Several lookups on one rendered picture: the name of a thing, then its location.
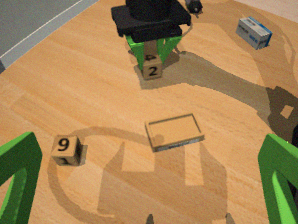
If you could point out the brown number cube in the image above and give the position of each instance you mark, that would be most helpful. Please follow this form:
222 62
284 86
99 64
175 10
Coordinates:
66 150
152 65

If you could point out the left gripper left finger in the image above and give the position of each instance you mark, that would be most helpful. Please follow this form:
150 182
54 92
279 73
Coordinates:
20 158

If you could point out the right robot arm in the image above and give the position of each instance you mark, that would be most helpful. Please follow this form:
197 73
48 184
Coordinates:
295 195

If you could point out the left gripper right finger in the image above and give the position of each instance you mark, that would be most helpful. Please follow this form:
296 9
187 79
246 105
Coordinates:
278 162

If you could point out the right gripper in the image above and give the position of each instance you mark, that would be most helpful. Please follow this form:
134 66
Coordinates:
145 20

